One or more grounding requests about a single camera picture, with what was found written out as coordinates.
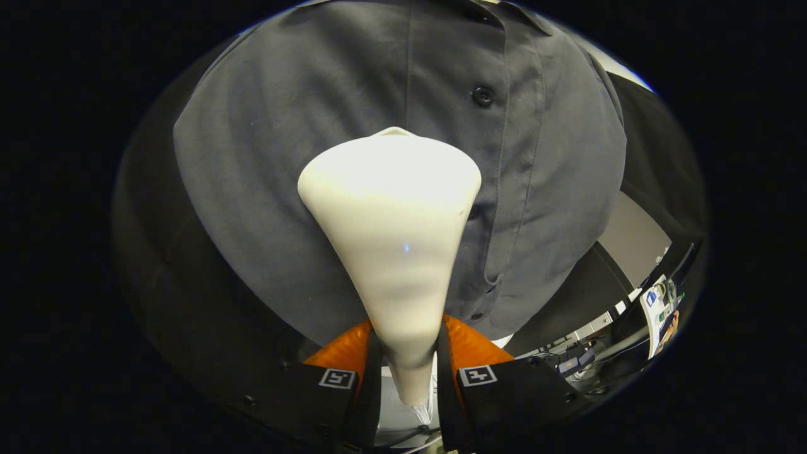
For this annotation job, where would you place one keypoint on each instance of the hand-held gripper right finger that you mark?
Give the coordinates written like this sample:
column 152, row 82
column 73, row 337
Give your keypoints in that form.
column 446, row 391

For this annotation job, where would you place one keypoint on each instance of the computer monitor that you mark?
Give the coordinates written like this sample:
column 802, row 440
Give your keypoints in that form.
column 684, row 255

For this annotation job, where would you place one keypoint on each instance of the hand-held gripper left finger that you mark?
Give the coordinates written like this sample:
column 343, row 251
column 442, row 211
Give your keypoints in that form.
column 371, row 391

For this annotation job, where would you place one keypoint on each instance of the grey button-up shirt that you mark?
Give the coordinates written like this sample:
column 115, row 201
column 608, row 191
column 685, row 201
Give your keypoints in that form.
column 284, row 157

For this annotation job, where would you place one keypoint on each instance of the white mannequin torso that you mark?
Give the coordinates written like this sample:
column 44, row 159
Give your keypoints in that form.
column 502, row 342

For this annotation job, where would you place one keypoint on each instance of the grey cabinet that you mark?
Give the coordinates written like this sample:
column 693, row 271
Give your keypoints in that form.
column 633, row 246

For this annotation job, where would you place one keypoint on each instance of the white desk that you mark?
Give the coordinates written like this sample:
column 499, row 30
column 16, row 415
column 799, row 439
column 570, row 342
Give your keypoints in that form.
column 656, row 309

